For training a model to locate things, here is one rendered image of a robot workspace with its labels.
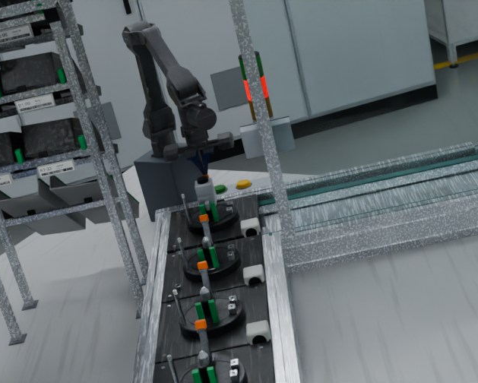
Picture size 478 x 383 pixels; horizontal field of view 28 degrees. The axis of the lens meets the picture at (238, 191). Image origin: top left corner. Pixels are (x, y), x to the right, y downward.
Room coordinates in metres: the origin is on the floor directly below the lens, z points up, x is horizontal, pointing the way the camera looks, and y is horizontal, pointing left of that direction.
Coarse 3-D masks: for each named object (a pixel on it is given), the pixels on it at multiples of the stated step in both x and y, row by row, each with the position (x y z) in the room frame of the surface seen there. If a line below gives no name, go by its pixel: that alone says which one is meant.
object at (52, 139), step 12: (60, 120) 2.14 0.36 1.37; (72, 120) 2.13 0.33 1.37; (24, 132) 2.16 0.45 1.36; (36, 132) 2.15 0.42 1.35; (48, 132) 2.14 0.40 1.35; (60, 132) 2.13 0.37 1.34; (72, 132) 2.12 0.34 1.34; (96, 132) 2.25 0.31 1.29; (24, 144) 2.15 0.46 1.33; (36, 144) 2.14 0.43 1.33; (48, 144) 2.13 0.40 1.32; (60, 144) 2.12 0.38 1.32; (72, 144) 2.11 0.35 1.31; (36, 156) 2.15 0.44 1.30; (84, 156) 2.31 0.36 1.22
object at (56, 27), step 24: (48, 0) 2.07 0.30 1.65; (72, 24) 2.24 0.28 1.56; (72, 72) 2.07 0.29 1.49; (72, 96) 2.07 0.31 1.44; (96, 96) 2.24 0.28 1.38; (96, 120) 2.24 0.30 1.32; (96, 144) 2.07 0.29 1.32; (96, 168) 2.07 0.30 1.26; (120, 192) 2.24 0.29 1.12; (0, 216) 2.26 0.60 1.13; (120, 240) 2.07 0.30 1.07; (144, 264) 2.24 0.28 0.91; (0, 288) 2.09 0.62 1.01; (24, 288) 2.26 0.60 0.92; (24, 336) 2.11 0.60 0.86
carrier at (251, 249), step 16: (208, 240) 2.01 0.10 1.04; (240, 240) 2.12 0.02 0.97; (256, 240) 2.10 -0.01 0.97; (176, 256) 2.12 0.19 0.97; (192, 256) 2.06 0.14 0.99; (208, 256) 2.00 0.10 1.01; (224, 256) 2.01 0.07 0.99; (240, 256) 2.01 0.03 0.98; (256, 256) 2.01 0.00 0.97; (176, 272) 2.03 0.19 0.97; (192, 272) 1.97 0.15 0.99; (208, 272) 1.95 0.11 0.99; (224, 272) 1.95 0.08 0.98; (240, 272) 1.95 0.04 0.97; (256, 272) 1.90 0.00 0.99; (192, 288) 1.93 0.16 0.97; (224, 288) 1.90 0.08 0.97
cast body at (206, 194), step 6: (198, 180) 2.26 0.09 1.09; (204, 180) 2.26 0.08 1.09; (210, 180) 2.27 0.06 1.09; (198, 186) 2.25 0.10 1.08; (204, 186) 2.24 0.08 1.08; (210, 186) 2.24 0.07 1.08; (198, 192) 2.25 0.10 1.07; (204, 192) 2.24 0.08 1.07; (210, 192) 2.24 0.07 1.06; (198, 198) 2.24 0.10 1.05; (204, 198) 2.24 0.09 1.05; (210, 198) 2.24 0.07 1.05; (216, 198) 2.27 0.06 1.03; (204, 204) 2.24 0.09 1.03; (216, 204) 2.24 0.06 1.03
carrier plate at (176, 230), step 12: (240, 204) 2.33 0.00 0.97; (252, 204) 2.31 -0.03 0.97; (180, 216) 2.36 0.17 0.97; (240, 216) 2.26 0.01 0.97; (252, 216) 2.24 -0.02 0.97; (180, 228) 2.28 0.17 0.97; (228, 228) 2.21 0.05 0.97; (240, 228) 2.19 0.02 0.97; (168, 240) 2.22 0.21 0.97; (192, 240) 2.19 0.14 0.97; (216, 240) 2.15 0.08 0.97; (228, 240) 2.15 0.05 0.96; (168, 252) 2.16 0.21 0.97
